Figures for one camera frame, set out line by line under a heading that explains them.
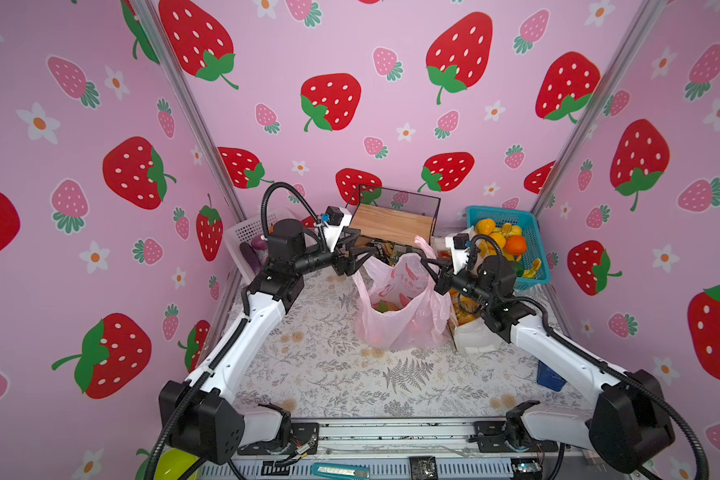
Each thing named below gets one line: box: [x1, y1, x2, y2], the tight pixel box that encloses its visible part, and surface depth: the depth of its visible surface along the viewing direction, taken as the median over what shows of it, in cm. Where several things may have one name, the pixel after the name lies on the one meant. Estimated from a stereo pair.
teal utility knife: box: [311, 462, 371, 480], surface depth 71 cm
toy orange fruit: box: [505, 235, 527, 256], surface depth 108 cm
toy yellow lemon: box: [476, 218, 496, 236], surface depth 113 cm
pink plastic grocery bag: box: [352, 236, 452, 350], surface depth 78 cm
